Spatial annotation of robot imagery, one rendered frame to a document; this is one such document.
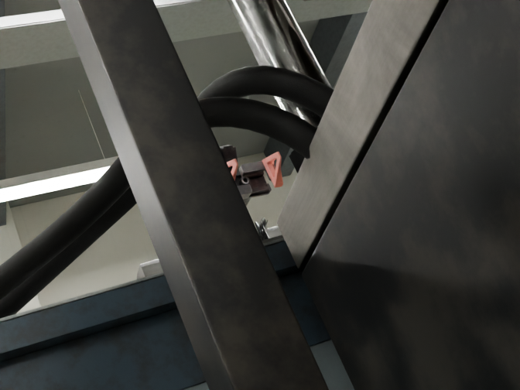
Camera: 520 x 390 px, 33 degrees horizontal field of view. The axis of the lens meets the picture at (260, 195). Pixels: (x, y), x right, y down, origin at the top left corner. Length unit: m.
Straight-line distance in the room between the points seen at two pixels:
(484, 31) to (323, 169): 0.28
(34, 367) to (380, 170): 0.44
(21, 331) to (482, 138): 0.55
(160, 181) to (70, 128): 6.46
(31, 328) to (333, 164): 0.37
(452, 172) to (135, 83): 0.24
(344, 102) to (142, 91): 0.17
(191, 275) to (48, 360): 0.39
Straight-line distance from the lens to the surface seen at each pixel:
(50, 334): 0.95
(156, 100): 0.66
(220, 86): 0.93
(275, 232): 1.33
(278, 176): 1.76
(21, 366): 0.96
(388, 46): 0.66
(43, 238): 0.97
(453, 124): 0.61
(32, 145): 7.12
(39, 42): 4.57
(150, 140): 0.64
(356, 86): 0.71
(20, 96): 6.58
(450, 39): 0.60
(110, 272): 7.59
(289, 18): 1.00
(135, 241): 7.76
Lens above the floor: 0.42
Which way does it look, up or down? 25 degrees up
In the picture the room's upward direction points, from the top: 25 degrees counter-clockwise
